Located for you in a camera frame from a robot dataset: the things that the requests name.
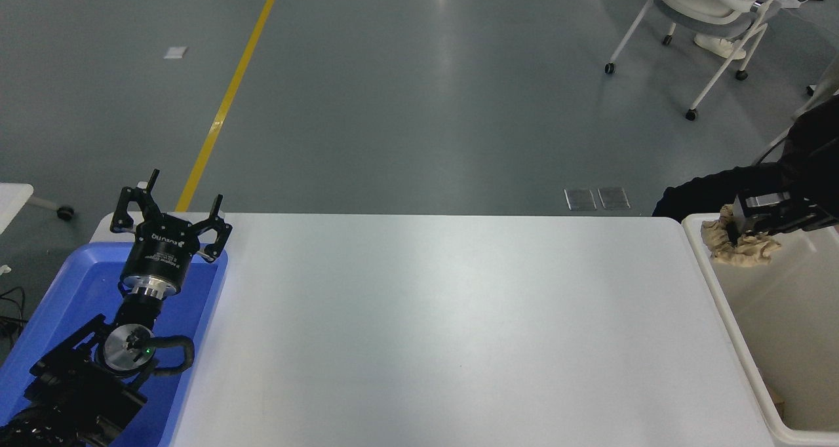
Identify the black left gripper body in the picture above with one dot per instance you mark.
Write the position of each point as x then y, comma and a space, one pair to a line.
157, 253

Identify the tan paper ball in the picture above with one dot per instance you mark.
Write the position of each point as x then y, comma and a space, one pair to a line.
747, 252

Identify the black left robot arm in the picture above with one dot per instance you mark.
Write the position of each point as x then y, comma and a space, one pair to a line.
72, 394

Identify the person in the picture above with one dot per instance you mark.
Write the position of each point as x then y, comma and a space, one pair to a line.
806, 152

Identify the blue plastic tray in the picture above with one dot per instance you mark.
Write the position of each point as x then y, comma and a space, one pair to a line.
85, 283

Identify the large pale plastic bin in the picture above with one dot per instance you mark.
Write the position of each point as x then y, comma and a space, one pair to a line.
786, 329

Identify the white side table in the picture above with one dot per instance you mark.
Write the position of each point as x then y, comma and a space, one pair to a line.
12, 201

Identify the grey metal floor plate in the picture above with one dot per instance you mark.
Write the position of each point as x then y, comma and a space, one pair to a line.
581, 199
614, 198

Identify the white paper scrap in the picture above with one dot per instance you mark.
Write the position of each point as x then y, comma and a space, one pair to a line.
175, 52

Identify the white shoe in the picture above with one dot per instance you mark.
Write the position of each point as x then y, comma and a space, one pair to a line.
718, 45

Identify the white wheeled chair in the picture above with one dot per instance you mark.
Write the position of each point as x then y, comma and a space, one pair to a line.
701, 4

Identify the white furniture frame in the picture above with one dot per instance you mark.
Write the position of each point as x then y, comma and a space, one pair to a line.
827, 73

